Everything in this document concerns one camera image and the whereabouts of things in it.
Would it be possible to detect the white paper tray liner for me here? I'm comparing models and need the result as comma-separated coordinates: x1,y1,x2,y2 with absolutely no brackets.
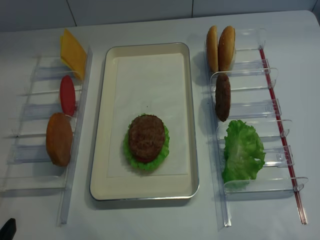
107,53,190,177

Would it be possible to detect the yellow cheese slice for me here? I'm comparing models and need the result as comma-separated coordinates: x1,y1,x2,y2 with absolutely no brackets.
60,35,65,64
62,28,87,82

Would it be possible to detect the meat patty on tray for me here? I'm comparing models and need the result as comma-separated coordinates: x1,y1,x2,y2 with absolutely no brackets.
128,114,166,158

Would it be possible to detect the green lettuce leaf in rack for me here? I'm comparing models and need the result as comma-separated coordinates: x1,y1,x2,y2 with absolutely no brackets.
222,119,266,183

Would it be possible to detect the clear acrylic rack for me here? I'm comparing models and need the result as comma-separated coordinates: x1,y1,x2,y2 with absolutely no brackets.
204,27,308,227
0,49,93,226

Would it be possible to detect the lettuce leaf on tray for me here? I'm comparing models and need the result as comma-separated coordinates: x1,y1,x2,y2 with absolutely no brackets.
123,113,170,172

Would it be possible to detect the right sesame bun half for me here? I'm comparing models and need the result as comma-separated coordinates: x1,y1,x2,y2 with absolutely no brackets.
218,25,236,71

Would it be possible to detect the clear acrylic right rack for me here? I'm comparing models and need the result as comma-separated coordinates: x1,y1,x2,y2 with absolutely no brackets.
204,27,308,227

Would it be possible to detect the clear acrylic left rack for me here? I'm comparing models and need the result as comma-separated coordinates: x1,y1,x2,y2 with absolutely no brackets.
0,49,93,226

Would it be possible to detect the red tomato slice in rack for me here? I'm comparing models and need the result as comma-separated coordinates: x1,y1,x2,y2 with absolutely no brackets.
59,75,76,117

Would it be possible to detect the left pale bun half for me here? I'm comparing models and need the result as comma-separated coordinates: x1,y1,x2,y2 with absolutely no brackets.
206,25,219,73

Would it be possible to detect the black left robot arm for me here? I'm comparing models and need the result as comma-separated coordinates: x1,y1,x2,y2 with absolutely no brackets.
0,218,17,240

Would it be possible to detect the orange-brown bun in left rack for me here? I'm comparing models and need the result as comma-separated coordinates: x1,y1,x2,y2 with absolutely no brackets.
46,112,73,167

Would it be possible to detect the cream metal tray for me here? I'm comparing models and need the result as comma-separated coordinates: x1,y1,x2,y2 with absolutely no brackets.
89,42,199,201

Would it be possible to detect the tomato slice on tray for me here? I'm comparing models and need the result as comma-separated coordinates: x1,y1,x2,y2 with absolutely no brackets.
135,156,156,163

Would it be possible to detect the meat patty in right rack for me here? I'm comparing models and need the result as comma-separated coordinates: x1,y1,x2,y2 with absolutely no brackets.
215,73,231,122

